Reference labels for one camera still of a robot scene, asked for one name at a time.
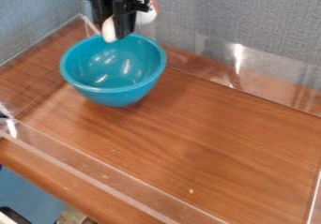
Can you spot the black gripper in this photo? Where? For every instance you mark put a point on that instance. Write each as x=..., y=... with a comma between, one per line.
x=124, y=10

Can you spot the blue plastic bowl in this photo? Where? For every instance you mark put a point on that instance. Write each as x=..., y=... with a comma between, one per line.
x=114, y=73

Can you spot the white mushroom with red cap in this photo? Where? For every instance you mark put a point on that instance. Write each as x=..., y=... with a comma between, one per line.
x=142, y=19

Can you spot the clear acrylic barrier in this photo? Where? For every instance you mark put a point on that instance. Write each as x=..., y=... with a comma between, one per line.
x=220, y=148

